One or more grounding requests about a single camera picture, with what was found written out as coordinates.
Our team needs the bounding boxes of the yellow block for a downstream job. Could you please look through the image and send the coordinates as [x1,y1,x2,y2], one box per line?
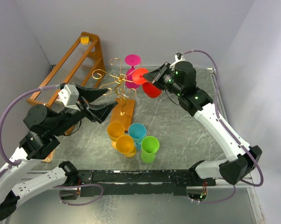
[80,36,90,46]

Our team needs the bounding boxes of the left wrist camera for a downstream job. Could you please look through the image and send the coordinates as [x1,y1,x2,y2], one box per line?
[58,84,79,110]

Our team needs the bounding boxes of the blue wine glass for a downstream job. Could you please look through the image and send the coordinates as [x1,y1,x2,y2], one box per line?
[128,123,147,151]

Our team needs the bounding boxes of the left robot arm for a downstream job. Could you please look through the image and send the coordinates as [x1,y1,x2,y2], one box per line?
[0,83,117,221]

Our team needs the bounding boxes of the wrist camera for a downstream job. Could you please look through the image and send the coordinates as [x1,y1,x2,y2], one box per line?
[170,52,185,68]
[58,84,79,110]

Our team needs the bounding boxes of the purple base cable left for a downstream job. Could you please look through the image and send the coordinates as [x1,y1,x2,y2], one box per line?
[53,183,104,206]

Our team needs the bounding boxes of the green wine glass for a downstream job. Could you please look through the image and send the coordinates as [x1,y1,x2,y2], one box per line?
[141,136,160,163]

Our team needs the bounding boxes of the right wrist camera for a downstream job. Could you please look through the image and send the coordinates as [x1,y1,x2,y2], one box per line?
[170,52,185,68]

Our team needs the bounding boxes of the gold wire glass rack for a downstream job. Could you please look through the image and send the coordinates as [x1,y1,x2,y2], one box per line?
[91,58,136,133]

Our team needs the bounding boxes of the orange picture card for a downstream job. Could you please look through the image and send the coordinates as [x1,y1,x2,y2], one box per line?
[43,150,55,163]

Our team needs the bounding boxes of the orange wine glass rear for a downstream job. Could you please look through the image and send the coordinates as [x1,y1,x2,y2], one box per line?
[107,122,125,149]

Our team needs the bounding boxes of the pink wine glass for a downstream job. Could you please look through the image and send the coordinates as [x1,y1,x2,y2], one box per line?
[125,54,141,89]

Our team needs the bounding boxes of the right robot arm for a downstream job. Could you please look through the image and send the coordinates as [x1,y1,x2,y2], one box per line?
[143,61,262,186]

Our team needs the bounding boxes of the orange wine glass front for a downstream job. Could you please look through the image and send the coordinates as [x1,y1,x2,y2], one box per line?
[116,135,136,158]

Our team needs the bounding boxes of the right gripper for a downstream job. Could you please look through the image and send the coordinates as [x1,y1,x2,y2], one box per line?
[143,62,183,97]

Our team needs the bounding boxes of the red wine glass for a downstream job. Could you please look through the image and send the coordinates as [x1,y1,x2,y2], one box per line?
[132,68,162,98]

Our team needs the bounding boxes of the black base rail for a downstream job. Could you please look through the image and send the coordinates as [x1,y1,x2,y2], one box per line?
[58,169,218,198]

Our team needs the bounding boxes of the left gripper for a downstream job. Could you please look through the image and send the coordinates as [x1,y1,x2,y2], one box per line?
[51,81,119,135]

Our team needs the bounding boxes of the wooden rack shelf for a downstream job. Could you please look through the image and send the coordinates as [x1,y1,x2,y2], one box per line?
[26,31,103,136]

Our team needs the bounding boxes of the orange wine glass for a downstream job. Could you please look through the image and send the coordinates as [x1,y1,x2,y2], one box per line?
[116,135,136,158]
[107,122,125,149]

